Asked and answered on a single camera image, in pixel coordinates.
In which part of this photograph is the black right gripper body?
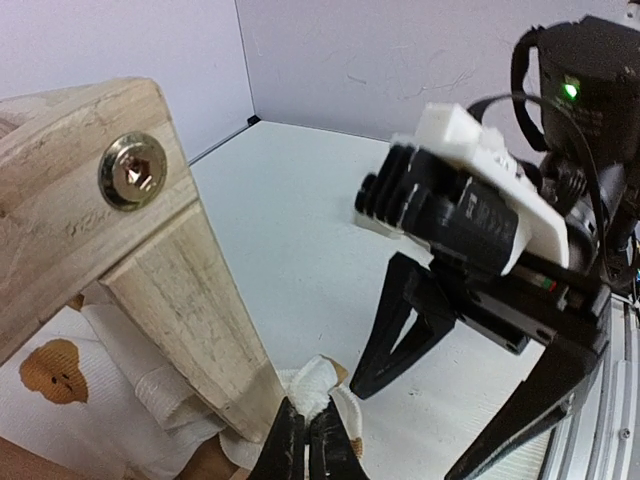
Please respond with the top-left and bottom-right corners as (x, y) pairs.
(459, 16), (639, 353)

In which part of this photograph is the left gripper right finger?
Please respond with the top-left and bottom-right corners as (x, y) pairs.
(308, 402), (368, 480)

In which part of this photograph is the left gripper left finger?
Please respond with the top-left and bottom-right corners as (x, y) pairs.
(249, 397), (306, 480)

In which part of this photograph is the bear print cream cushion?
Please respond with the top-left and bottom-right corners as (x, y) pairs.
(0, 299), (366, 480)

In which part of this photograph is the wooden pet bed frame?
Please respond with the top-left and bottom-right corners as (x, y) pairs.
(1, 77), (283, 443)

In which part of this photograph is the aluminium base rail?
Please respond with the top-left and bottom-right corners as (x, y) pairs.
(539, 296), (639, 479)

